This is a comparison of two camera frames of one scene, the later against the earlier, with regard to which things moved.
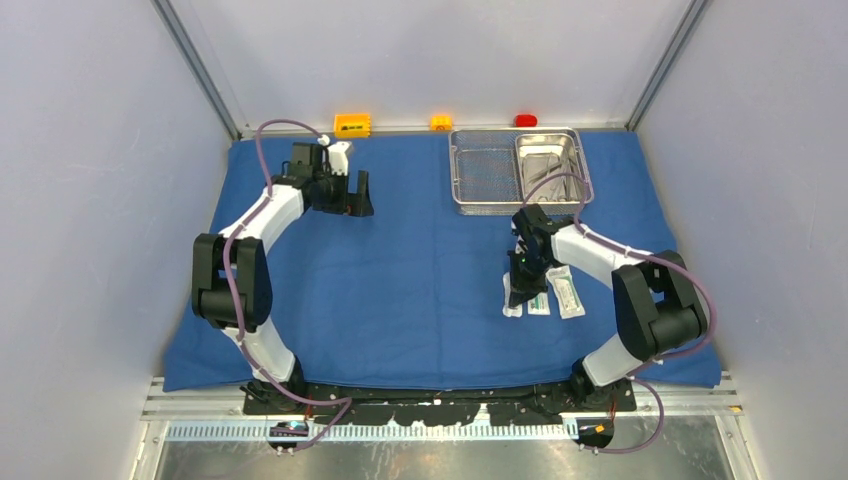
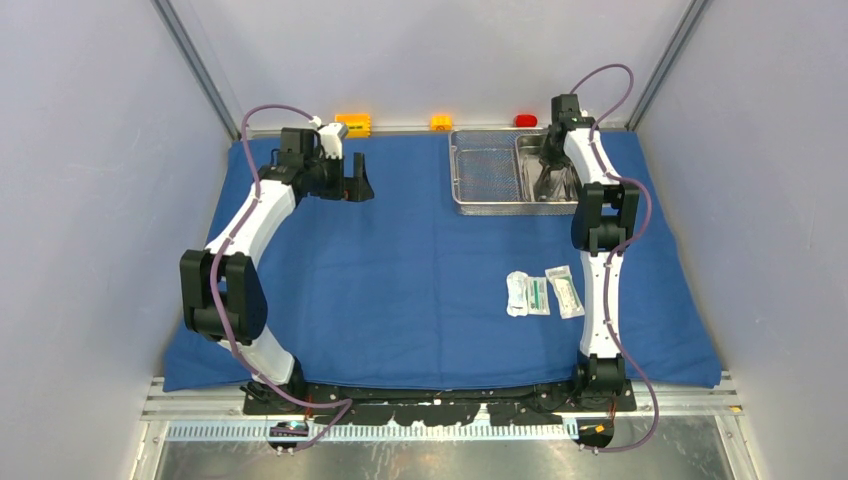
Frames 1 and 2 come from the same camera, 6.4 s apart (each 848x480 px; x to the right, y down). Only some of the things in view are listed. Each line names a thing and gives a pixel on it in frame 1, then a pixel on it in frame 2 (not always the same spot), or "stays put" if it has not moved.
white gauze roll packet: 508,311 stays put
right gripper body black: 528,273 to 550,155
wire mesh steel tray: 484,173 stays put
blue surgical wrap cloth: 410,298 stays put
